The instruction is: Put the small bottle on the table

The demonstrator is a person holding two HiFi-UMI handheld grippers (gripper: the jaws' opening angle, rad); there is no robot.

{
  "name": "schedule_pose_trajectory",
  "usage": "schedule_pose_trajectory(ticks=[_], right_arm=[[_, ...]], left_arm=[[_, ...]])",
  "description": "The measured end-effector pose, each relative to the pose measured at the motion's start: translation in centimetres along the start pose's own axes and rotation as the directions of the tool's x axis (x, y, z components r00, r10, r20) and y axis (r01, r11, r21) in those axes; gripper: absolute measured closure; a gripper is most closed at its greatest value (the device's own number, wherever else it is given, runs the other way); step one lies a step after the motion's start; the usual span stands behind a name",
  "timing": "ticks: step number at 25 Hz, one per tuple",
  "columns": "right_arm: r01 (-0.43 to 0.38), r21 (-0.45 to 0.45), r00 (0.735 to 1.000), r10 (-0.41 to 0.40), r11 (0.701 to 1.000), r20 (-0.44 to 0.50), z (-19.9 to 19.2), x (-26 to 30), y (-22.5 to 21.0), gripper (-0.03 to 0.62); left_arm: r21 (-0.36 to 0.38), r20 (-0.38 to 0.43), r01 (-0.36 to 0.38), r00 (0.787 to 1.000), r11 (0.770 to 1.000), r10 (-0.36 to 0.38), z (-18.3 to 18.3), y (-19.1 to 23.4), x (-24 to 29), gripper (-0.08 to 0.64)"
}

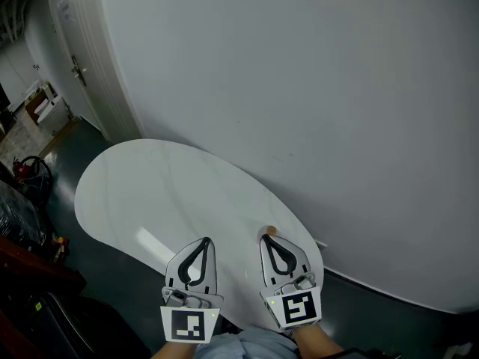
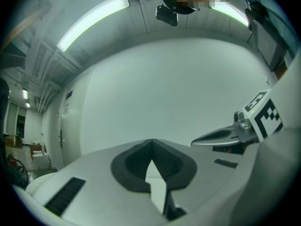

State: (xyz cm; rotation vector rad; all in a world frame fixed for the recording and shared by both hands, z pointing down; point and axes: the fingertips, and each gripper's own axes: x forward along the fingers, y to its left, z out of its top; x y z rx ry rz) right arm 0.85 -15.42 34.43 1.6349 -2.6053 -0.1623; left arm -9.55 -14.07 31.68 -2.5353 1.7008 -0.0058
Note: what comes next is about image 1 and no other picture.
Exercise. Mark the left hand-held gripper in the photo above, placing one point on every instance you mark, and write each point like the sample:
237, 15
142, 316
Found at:
187, 324

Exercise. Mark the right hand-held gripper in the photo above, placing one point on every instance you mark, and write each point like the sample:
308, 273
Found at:
297, 307

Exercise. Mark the small white bottle brown cap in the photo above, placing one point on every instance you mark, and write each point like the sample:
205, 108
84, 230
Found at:
270, 230

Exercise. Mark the person's right forearm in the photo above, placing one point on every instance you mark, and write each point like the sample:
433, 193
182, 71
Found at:
314, 340

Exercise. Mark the person's left forearm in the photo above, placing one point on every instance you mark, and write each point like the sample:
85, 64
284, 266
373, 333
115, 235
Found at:
176, 351

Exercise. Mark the white oval table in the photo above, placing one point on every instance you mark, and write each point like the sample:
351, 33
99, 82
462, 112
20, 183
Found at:
149, 193

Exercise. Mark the person's light blue shirt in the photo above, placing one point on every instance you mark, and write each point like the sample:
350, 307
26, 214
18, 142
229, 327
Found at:
243, 344

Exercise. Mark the black suitcase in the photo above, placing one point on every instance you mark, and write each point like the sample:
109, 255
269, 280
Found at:
75, 327

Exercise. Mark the orange capped small item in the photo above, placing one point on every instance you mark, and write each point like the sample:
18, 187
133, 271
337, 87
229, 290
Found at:
60, 240

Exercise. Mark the dark brown wooden furniture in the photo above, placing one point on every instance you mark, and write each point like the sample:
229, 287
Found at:
33, 267

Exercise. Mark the black plastic wrapped bundle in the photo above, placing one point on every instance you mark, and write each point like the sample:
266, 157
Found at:
16, 215

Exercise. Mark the red fire extinguisher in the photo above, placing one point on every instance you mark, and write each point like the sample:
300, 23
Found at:
17, 168

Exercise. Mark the white door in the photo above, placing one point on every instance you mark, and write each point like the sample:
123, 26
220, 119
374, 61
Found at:
93, 69

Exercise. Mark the brown cardboard box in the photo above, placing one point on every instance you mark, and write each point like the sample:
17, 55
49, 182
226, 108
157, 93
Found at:
33, 105

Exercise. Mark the white paper door notice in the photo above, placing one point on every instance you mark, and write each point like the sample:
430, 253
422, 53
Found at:
66, 10

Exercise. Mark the white ceiling pipes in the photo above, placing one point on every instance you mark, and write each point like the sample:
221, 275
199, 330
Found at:
13, 17

